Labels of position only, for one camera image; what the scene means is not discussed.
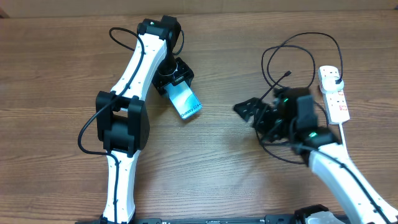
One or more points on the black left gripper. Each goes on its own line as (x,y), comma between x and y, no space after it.
(185,71)

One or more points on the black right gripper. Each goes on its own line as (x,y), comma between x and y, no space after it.
(265,109)

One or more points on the Samsung Galaxy smartphone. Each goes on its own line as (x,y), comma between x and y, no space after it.
(183,99)

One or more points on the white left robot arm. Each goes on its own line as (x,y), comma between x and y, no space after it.
(121,114)

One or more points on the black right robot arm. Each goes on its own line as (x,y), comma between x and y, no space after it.
(291,121)

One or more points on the white charger plug adapter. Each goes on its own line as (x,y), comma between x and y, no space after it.
(331,84)

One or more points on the white power strip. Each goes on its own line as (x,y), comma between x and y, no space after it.
(335,103)

